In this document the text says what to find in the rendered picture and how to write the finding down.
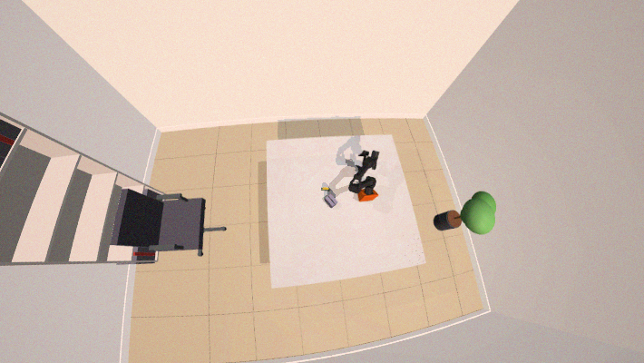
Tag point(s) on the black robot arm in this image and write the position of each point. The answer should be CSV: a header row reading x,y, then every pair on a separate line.
x,y
370,182

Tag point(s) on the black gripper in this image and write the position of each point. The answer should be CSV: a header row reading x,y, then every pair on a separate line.
x,y
364,153

